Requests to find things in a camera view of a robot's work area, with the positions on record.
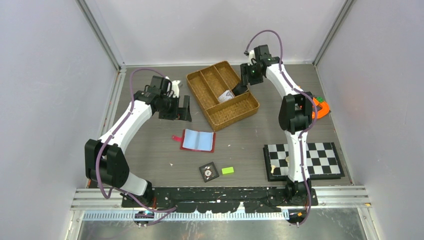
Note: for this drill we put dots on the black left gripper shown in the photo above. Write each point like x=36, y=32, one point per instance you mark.
x=179, y=113

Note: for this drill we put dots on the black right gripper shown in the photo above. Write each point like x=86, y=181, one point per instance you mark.
x=245, y=69

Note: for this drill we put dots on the black credit card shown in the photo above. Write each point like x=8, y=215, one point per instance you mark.
x=239, y=89

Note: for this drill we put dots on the red leather card holder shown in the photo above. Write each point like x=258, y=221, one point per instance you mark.
x=197, y=141

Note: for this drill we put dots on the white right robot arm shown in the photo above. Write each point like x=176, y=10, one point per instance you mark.
x=295, y=116

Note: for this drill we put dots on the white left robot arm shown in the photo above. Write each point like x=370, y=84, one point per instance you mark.
x=105, y=161

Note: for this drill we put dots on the woven wicker divided tray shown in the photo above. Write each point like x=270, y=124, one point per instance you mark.
x=212, y=87

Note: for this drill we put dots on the poker chip in black case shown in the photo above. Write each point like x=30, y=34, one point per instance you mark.
x=208, y=172

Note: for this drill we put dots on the green rectangular block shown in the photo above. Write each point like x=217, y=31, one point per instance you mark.
x=227, y=170

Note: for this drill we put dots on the green toy brick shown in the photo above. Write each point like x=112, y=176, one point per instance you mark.
x=319, y=99

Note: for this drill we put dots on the wooden chess piece lower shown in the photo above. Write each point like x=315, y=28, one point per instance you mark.
x=272, y=169

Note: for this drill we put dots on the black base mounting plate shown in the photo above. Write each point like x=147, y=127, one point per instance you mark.
x=217, y=200

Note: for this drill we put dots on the black white chessboard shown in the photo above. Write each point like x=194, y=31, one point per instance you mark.
x=322, y=160

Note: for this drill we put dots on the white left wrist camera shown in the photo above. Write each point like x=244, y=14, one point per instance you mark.
x=175, y=88

